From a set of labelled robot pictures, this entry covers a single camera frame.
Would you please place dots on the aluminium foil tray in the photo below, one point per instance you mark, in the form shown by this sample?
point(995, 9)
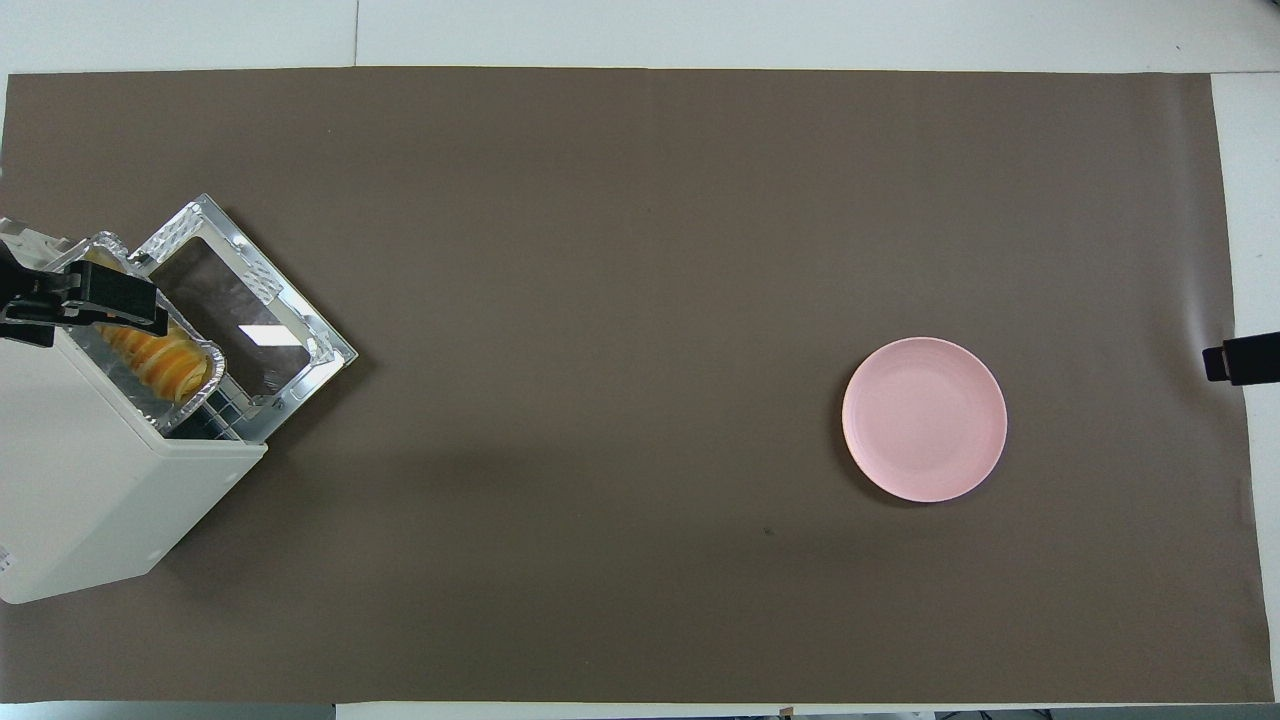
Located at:
point(150, 392)

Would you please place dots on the brown table mat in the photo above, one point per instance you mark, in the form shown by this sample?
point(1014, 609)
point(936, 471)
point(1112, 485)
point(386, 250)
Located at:
point(620, 300)

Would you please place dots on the glass oven door silver frame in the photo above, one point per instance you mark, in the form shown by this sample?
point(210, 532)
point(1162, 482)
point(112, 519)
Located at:
point(235, 300)

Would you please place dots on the pink round plate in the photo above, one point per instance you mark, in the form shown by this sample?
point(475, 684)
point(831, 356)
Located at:
point(925, 420)

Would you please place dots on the orange sliced bread loaf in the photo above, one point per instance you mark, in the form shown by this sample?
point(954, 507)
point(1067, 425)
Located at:
point(165, 365)

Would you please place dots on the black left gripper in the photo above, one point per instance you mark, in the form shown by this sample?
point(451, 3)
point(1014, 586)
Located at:
point(22, 295)

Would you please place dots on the cream white toaster oven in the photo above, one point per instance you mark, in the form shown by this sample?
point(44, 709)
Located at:
point(90, 490)

